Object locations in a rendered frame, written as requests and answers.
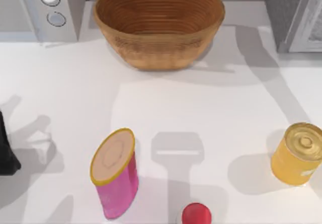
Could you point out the brown woven basket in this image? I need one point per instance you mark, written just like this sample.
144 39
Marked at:
158 35

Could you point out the pink can with yellow rim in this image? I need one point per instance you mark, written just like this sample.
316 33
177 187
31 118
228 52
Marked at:
118 183

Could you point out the red bottle cap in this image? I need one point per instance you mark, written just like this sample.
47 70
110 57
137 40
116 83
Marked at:
196 214

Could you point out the microwave knob with grey centre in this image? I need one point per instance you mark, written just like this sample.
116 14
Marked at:
56 19

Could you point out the yellow can with gold lid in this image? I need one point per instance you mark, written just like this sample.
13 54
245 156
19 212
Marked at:
294 161

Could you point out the pale microwave oven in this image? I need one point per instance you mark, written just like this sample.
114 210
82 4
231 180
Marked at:
22 10

